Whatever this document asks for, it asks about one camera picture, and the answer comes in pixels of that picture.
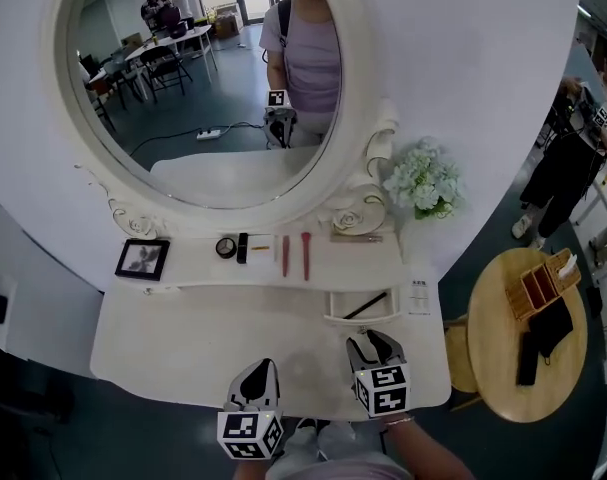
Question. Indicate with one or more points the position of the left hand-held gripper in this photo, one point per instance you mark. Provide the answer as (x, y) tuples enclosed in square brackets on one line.
[(243, 433)]

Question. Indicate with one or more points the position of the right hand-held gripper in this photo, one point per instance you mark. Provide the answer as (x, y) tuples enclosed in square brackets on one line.
[(383, 390)]

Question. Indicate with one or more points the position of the small white drawer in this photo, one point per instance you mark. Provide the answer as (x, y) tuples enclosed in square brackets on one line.
[(153, 288), (343, 300)]

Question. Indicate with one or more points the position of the person's right forearm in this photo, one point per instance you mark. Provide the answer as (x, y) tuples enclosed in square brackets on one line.
[(423, 448)]

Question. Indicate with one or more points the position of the white dressing table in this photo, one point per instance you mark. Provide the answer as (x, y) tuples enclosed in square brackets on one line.
[(208, 338)]

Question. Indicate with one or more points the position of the black pencil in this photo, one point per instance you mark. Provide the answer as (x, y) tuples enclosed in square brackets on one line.
[(365, 306)]

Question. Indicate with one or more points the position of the white shoe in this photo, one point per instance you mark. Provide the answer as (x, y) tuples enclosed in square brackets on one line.
[(305, 424)]

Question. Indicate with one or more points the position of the white printed paper sheet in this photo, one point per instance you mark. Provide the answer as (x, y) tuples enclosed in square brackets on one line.
[(419, 297)]

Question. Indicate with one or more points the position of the person's light grey trousers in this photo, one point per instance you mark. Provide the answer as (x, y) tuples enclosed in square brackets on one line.
[(333, 443)]

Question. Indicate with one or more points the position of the person's lilac shirt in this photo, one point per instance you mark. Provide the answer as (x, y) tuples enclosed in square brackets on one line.
[(333, 473)]

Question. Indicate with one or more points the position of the beige comb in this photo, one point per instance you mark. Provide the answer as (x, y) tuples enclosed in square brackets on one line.
[(355, 238)]

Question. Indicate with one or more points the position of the pink makeup brush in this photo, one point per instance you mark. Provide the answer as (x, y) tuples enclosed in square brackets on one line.
[(306, 258)]

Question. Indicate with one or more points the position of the round wooden table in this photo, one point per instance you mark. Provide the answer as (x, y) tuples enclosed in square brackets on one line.
[(498, 348)]

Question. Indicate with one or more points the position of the black lipstick tube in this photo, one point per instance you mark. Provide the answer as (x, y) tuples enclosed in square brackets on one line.
[(242, 248)]

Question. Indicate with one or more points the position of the round black makeup compact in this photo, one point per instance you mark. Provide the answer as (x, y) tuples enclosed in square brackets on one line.
[(226, 248)]

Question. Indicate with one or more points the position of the flat black case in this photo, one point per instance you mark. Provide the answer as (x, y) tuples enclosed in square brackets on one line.
[(527, 360)]

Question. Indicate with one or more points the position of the white flower bouquet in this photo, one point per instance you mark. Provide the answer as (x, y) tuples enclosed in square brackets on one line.
[(423, 178)]

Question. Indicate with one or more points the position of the black fabric pouch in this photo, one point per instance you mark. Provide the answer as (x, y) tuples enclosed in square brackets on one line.
[(553, 325)]

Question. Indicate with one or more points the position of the wicker organizer basket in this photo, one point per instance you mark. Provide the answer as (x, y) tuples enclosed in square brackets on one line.
[(563, 280)]

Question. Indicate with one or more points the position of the white tissue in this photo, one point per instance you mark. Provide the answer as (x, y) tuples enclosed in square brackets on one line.
[(568, 264)]

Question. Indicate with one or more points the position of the oval white framed mirror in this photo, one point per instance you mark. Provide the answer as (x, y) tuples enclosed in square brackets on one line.
[(360, 68)]

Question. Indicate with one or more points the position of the black picture frame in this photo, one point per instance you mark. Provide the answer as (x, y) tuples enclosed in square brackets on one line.
[(142, 259)]

